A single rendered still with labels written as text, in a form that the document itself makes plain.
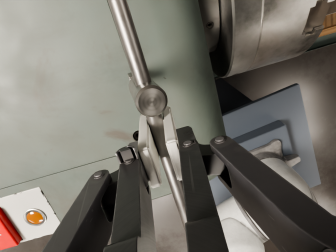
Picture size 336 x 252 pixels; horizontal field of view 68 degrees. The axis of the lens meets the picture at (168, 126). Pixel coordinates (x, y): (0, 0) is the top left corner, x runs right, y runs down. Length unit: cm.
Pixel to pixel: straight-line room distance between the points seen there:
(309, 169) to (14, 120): 100
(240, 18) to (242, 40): 3
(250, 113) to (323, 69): 107
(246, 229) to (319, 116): 137
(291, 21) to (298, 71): 146
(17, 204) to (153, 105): 27
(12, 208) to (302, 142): 91
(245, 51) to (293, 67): 144
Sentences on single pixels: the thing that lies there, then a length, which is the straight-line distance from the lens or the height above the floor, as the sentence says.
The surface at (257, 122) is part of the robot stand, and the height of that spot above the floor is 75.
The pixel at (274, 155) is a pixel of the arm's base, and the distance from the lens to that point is 89.
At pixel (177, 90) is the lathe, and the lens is 28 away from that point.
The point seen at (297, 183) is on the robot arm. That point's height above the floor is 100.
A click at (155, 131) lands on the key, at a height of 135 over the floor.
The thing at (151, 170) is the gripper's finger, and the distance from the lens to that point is 16.
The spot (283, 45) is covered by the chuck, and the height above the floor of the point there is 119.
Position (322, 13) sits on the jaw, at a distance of 39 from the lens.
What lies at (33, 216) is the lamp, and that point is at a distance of 39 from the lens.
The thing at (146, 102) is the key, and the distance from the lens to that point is 17.
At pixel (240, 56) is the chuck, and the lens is 36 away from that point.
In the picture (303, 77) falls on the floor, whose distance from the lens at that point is 184.
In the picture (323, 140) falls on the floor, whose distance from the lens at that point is 211.
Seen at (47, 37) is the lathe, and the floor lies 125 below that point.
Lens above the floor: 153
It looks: 68 degrees down
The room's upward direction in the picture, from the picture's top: 169 degrees clockwise
